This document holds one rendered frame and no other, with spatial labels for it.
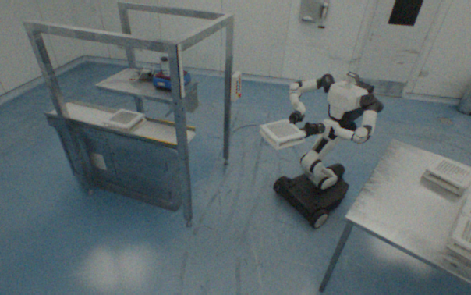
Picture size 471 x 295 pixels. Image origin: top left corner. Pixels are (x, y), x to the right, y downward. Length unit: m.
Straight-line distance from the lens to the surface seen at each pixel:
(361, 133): 2.18
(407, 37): 5.64
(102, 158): 2.90
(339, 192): 3.01
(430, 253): 1.88
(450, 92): 6.28
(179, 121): 1.96
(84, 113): 2.88
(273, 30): 5.36
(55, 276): 2.74
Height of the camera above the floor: 2.12
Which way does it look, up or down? 36 degrees down
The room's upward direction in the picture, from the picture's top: 3 degrees clockwise
